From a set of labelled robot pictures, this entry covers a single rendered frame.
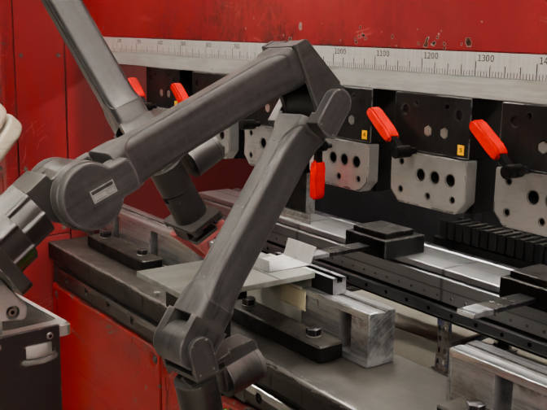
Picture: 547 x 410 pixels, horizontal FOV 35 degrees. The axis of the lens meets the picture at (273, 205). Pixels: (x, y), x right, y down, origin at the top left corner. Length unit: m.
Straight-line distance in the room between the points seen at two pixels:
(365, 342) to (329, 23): 0.53
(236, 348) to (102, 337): 0.93
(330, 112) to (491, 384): 0.45
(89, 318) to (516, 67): 1.30
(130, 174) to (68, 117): 1.28
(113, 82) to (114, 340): 0.76
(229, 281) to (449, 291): 0.63
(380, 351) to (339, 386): 0.12
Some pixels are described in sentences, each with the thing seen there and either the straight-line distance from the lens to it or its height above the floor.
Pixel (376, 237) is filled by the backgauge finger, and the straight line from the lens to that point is 1.71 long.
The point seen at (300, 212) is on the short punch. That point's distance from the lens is 1.58.
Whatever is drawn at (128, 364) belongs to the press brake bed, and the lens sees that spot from 1.97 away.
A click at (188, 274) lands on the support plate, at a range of 1.52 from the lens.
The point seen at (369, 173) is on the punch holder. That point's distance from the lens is 1.36.
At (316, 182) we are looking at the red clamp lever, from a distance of 1.41.
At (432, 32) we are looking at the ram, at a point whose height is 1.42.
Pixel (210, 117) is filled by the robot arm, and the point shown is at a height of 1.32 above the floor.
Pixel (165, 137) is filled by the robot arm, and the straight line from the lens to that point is 1.05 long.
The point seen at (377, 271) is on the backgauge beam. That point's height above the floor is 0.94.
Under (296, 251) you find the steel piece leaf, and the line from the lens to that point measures 1.62.
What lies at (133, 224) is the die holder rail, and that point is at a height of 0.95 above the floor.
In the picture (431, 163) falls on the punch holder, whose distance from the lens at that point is 1.26.
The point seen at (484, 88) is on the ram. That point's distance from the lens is 1.19.
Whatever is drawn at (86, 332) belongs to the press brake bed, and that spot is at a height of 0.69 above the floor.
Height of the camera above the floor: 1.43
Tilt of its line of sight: 12 degrees down
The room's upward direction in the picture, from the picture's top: 1 degrees clockwise
